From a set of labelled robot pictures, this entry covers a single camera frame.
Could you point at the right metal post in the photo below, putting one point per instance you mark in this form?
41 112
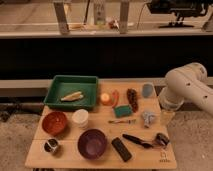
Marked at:
123 21

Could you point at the orange round fruit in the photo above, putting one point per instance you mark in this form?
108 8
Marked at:
105 98

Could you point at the orange bowl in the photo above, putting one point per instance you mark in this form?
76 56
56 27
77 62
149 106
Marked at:
54 123

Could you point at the black binder clip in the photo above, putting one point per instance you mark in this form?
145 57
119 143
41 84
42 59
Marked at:
162 139

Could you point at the blue grey cup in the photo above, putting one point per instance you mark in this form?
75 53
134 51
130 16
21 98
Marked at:
147 90

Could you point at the metal post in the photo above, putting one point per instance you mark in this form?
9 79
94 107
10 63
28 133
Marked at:
61 16
123 21

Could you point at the green plastic tray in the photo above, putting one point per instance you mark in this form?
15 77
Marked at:
64 85

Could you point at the black brush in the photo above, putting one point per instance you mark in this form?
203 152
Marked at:
137 140

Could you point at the purple bowl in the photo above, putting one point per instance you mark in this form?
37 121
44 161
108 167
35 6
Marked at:
92 144

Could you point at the grey crumpled cloth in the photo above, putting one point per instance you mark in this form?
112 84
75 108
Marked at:
148 117

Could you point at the small metal tin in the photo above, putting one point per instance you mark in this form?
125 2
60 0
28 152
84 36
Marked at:
51 146

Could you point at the left metal post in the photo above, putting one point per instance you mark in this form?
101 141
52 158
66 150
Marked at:
61 16

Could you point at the dark red pinecone object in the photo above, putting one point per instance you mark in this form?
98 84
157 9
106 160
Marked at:
132 99

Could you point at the black monitor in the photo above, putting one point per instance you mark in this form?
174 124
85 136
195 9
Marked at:
180 8

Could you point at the green sponge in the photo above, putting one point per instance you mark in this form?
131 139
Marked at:
122 111

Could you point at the black rectangular remote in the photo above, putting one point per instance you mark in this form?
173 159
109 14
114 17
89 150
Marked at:
121 149

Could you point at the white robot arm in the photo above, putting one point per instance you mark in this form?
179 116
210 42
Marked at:
187 82

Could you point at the white cup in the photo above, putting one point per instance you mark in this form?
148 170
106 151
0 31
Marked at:
80 118

